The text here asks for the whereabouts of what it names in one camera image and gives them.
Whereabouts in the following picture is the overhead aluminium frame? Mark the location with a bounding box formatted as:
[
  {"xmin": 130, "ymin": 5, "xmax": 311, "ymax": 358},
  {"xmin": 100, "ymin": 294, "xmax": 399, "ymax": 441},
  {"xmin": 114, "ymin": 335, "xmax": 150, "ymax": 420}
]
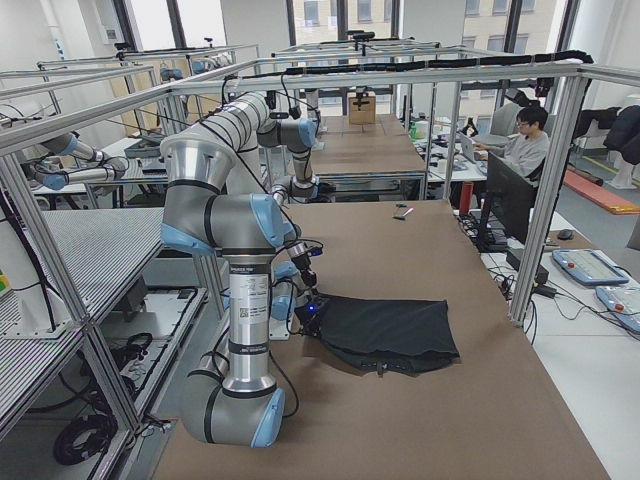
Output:
[{"xmin": 0, "ymin": 43, "xmax": 596, "ymax": 431}]

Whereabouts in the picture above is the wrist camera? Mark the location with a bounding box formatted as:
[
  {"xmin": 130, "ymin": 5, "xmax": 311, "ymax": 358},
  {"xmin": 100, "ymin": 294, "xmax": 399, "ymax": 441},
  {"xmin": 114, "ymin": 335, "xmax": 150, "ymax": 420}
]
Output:
[
  {"xmin": 295, "ymin": 297, "xmax": 329, "ymax": 322},
  {"xmin": 303, "ymin": 240, "xmax": 324, "ymax": 257}
]

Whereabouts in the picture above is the red cylinder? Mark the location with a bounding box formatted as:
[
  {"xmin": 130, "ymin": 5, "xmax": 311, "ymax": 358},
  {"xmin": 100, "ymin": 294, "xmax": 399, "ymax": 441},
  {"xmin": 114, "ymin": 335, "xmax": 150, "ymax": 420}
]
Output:
[{"xmin": 459, "ymin": 182, "xmax": 474, "ymax": 215}]

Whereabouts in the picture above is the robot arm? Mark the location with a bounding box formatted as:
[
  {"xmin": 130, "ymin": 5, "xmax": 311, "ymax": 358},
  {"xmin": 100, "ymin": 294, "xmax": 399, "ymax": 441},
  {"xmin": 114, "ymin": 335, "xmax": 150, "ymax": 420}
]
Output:
[
  {"xmin": 161, "ymin": 92, "xmax": 318, "ymax": 448},
  {"xmin": 257, "ymin": 118, "xmax": 319, "ymax": 294}
]

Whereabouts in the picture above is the green handled tool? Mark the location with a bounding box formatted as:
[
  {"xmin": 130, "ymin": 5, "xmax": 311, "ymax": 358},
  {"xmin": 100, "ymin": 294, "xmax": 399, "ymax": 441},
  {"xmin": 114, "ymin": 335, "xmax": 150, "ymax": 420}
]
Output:
[{"xmin": 392, "ymin": 203, "xmax": 414, "ymax": 221}]

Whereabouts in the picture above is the black computer mouse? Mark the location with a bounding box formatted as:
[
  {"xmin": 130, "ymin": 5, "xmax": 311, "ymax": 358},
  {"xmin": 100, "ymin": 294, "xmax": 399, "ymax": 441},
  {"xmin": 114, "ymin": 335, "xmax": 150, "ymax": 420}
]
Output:
[{"xmin": 557, "ymin": 229, "xmax": 574, "ymax": 241}]

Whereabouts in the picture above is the person in grey sweater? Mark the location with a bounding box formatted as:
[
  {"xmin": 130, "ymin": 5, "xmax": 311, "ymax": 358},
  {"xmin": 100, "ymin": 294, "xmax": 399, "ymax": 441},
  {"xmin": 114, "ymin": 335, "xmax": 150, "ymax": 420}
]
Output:
[{"xmin": 474, "ymin": 106, "xmax": 550, "ymax": 186}]

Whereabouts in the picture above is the black Huawei monitor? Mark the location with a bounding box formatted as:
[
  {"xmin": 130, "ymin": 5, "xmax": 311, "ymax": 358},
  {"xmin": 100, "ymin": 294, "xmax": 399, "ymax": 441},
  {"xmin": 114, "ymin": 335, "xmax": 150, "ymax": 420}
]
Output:
[{"xmin": 475, "ymin": 153, "xmax": 537, "ymax": 252}]

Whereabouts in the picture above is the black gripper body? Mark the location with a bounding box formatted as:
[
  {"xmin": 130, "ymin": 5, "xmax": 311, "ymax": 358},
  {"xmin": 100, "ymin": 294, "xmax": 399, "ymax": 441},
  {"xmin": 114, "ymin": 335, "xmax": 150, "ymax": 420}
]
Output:
[
  {"xmin": 298, "ymin": 309, "xmax": 322, "ymax": 336},
  {"xmin": 293, "ymin": 253, "xmax": 316, "ymax": 280}
]

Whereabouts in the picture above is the black printed t-shirt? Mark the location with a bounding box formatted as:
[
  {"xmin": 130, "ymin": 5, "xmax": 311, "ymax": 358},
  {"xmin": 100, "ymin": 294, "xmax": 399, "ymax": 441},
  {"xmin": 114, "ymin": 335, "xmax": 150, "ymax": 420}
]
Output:
[{"xmin": 315, "ymin": 296, "xmax": 460, "ymax": 376}]

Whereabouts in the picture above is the blue teach pendant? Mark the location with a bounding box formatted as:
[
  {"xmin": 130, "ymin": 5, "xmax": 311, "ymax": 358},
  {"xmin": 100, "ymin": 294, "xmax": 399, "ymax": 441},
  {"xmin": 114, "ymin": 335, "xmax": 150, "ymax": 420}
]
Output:
[
  {"xmin": 595, "ymin": 286, "xmax": 639, "ymax": 334},
  {"xmin": 552, "ymin": 249, "xmax": 629, "ymax": 286}
]

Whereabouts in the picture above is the cardboard box on far table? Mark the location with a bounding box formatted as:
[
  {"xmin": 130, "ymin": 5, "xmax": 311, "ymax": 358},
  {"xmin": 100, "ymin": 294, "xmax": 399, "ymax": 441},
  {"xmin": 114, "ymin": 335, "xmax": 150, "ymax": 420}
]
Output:
[{"xmin": 348, "ymin": 94, "xmax": 376, "ymax": 125}]

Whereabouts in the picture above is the striped background table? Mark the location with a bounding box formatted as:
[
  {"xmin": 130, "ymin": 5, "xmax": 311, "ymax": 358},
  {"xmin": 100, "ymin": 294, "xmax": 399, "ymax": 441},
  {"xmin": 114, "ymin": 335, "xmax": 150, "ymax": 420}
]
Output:
[{"xmin": 1, "ymin": 208, "xmax": 162, "ymax": 433}]

